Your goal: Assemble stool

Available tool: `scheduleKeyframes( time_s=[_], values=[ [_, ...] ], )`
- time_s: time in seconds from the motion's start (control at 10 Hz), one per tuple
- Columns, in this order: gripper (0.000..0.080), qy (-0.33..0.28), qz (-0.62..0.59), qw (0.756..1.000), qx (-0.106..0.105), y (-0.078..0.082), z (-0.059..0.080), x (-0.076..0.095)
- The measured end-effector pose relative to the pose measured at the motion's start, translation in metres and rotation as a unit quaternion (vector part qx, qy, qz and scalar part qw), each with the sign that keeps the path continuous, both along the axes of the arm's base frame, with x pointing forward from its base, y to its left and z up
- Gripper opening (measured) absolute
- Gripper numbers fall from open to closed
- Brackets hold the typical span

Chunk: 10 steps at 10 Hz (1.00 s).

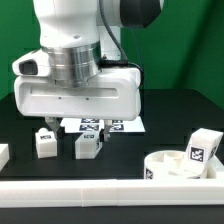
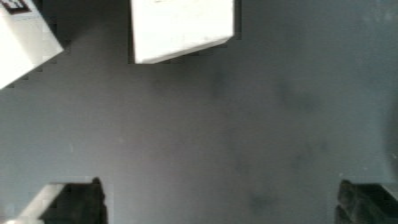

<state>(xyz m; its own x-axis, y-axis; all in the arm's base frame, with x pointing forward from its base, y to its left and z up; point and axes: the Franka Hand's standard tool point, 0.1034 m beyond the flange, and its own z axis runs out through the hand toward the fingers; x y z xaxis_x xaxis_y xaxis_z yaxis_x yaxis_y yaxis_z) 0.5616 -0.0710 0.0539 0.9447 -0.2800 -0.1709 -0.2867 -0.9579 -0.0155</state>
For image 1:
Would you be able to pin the white round stool seat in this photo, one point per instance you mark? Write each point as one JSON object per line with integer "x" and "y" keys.
{"x": 173, "y": 165}

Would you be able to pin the white marker sheet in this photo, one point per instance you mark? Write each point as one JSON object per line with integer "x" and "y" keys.
{"x": 77, "y": 125}

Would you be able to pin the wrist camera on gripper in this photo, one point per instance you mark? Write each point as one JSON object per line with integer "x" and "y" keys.
{"x": 34, "y": 63}

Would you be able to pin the white U-shaped wall fence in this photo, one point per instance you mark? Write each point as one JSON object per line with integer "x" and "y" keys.
{"x": 112, "y": 192}

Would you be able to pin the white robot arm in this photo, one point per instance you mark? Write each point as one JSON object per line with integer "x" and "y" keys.
{"x": 81, "y": 70}

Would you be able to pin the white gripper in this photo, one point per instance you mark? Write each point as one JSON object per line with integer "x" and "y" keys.
{"x": 111, "y": 95}

